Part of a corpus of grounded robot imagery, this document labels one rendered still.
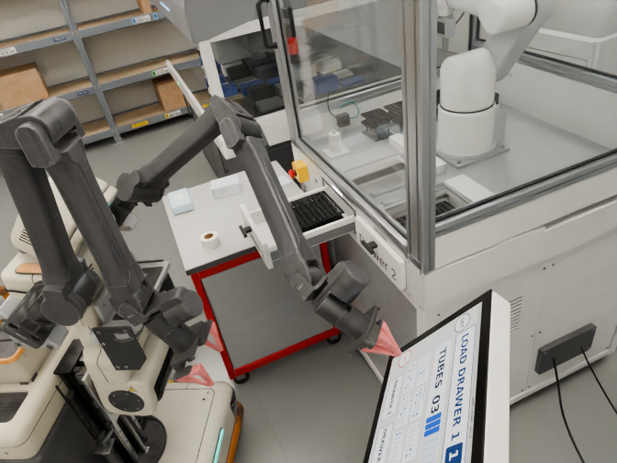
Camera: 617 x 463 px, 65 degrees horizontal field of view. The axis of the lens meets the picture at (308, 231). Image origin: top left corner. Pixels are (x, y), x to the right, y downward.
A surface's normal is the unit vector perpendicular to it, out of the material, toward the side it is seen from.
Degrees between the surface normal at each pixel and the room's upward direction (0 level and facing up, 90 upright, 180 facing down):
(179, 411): 0
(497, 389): 40
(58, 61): 90
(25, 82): 88
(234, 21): 90
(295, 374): 0
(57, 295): 90
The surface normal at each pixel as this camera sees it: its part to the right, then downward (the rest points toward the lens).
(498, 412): 0.49, -0.57
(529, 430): -0.14, -0.80
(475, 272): 0.38, 0.50
